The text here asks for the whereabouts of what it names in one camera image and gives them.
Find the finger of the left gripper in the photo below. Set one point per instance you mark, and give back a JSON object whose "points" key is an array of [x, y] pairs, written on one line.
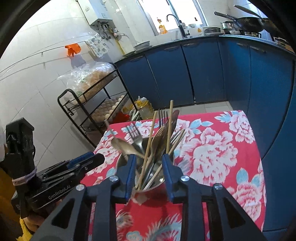
{"points": [[89, 160]]}

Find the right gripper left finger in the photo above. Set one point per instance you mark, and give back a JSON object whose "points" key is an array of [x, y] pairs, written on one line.
{"points": [[116, 189]]}

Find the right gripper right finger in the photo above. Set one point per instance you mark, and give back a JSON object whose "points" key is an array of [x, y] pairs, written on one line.
{"points": [[182, 189]]}

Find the stainless steel utensil pot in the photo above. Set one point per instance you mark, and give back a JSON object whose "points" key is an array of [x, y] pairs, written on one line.
{"points": [[147, 177]]}

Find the wooden chopstick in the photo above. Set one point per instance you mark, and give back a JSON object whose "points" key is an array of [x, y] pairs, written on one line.
{"points": [[139, 182], [169, 126]]}

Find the steel fork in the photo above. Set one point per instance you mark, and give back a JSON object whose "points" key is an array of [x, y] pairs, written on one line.
{"points": [[136, 136], [163, 117], [176, 136]]}

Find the wooden fork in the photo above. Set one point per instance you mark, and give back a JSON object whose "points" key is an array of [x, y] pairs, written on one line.
{"points": [[152, 149]]}

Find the yellow sleeve forearm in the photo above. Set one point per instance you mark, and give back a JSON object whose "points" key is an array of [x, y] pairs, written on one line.
{"points": [[29, 226]]}

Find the blue kitchen cabinets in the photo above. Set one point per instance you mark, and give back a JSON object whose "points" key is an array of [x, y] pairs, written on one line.
{"points": [[254, 75]]}

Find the red floral tablecloth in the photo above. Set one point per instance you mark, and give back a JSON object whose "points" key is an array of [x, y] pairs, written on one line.
{"points": [[216, 148]]}

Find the tray of eggs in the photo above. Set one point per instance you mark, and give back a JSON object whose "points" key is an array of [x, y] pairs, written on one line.
{"points": [[106, 109]]}

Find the cooking oil bottle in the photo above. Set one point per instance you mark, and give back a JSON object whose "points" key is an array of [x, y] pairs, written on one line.
{"points": [[145, 108]]}

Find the plastic bag of eggs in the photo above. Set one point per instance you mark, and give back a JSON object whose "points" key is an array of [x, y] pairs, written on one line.
{"points": [[87, 80]]}

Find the patterned hanging towel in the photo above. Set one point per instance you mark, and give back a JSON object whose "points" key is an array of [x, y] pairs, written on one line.
{"points": [[97, 44]]}

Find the orange rubber glove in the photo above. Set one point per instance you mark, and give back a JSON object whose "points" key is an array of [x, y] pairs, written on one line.
{"points": [[73, 49]]}

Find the steel basin on counter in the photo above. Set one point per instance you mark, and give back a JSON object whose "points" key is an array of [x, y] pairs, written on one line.
{"points": [[141, 45]]}

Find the white water heater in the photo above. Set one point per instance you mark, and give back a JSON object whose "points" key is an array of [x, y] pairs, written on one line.
{"points": [[95, 11]]}

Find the orange bottle on windowsill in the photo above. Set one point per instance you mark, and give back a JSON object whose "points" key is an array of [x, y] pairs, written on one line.
{"points": [[162, 29]]}

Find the chrome sink faucet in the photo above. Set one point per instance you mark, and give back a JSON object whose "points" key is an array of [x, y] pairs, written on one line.
{"points": [[180, 26]]}

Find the steel lidded pot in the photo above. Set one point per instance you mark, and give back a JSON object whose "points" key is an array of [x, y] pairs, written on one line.
{"points": [[227, 27]]}

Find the black wok far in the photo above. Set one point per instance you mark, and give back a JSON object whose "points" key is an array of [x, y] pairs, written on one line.
{"points": [[247, 24]]}

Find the black wok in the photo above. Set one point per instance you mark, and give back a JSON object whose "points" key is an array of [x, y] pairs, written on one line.
{"points": [[267, 24], [247, 24]]}

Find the black wok near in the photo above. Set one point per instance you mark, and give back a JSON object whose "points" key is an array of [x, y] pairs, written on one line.
{"points": [[267, 24]]}

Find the black wire kitchen rack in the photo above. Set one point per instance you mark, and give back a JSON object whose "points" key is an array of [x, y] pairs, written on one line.
{"points": [[79, 114]]}

